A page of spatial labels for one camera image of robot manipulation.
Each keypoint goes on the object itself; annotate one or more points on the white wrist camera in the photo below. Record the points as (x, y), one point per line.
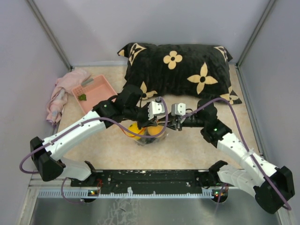
(178, 109)
(155, 109)

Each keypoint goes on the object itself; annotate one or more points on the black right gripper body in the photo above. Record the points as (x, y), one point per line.
(193, 121)

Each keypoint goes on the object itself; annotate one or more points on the black pillow cream flowers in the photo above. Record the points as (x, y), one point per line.
(196, 70)

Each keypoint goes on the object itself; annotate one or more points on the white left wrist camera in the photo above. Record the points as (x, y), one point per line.
(155, 109)

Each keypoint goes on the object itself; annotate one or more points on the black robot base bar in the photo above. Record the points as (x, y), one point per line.
(147, 182)

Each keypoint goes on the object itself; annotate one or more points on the green loose leaf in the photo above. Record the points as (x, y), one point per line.
(82, 97)

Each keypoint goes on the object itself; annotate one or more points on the pink cloth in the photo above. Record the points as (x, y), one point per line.
(63, 88)

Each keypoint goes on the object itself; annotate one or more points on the orange peach fruit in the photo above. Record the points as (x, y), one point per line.
(154, 130)

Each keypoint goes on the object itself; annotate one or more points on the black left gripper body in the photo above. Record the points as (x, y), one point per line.
(138, 114)

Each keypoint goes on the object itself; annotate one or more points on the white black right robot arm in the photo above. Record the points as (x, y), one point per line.
(270, 185)

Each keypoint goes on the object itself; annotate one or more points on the clear zip bag orange zipper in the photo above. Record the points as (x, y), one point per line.
(146, 139)

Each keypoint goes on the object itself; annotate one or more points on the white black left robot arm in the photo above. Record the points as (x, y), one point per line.
(48, 154)

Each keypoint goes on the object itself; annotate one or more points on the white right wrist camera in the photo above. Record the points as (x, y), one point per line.
(178, 109)

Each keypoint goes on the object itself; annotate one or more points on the pink plastic basket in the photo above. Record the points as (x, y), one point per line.
(96, 89)

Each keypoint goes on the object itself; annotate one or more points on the yellow lemon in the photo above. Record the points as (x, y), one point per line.
(136, 131)

